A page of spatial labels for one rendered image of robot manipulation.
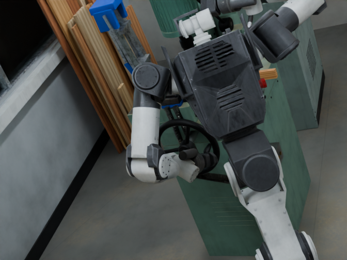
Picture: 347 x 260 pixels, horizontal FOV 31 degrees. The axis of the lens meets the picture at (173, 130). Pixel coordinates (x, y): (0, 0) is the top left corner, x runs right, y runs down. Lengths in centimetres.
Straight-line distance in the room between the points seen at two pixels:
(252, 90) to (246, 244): 138
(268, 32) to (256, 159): 43
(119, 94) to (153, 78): 230
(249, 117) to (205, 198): 113
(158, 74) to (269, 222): 62
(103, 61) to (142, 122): 221
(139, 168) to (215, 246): 127
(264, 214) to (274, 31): 61
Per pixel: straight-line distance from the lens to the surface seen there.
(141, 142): 200
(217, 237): 317
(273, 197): 213
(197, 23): 208
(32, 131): 394
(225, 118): 193
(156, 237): 356
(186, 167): 226
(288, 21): 211
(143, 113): 201
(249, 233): 310
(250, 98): 193
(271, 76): 270
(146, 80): 198
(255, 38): 207
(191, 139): 263
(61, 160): 416
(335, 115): 405
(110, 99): 424
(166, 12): 261
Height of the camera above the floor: 214
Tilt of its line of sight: 29 degrees down
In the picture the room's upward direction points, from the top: 22 degrees counter-clockwise
